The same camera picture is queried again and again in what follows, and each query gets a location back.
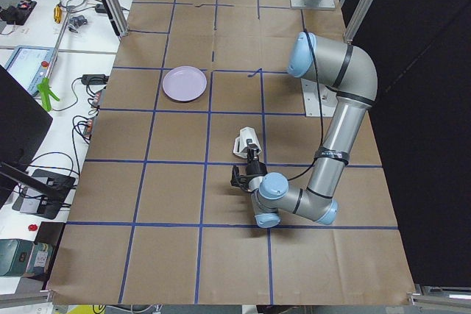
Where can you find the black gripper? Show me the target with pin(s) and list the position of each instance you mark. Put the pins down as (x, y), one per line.
(255, 168)

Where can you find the white faceted cup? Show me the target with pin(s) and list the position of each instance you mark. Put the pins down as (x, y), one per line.
(246, 140)

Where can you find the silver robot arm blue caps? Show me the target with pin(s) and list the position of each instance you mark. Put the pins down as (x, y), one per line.
(350, 72)

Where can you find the lilac round plate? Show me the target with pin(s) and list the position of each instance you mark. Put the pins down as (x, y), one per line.
(184, 83)

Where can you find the brown paper table cover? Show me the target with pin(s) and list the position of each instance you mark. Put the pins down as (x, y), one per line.
(155, 218)

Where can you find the black power adapter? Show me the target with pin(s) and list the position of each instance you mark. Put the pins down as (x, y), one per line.
(94, 79)

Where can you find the black monitor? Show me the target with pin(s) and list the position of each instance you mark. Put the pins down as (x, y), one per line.
(24, 126)

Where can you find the teach pendant tablet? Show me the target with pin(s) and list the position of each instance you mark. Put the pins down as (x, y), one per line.
(28, 66)

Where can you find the yellow tool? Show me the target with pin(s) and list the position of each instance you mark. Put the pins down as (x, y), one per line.
(57, 14)

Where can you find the green box device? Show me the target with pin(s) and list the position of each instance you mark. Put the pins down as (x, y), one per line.
(15, 255)

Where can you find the green handled reacher grabber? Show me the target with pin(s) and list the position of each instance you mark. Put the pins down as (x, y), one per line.
(43, 87)

